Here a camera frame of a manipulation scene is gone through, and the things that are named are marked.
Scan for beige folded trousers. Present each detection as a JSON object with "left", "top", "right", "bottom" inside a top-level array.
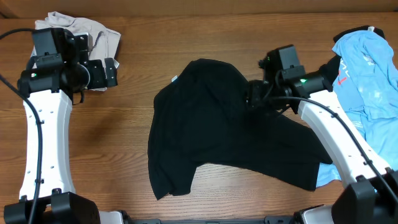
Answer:
[{"left": 30, "top": 11, "right": 122, "bottom": 92}]

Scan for light blue t-shirt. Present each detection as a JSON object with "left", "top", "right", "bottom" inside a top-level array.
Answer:
[{"left": 320, "top": 26, "right": 397, "bottom": 170}]

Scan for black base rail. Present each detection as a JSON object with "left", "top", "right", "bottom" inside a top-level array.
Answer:
[{"left": 119, "top": 210, "right": 305, "bottom": 224}]

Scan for black t-shirt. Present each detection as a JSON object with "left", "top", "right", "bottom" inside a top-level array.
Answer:
[{"left": 147, "top": 59, "right": 331, "bottom": 199}]

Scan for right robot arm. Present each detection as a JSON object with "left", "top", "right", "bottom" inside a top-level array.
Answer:
[{"left": 246, "top": 45, "right": 397, "bottom": 224}]

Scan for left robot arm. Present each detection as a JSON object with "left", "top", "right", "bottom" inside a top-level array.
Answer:
[{"left": 4, "top": 28, "right": 123, "bottom": 224}]

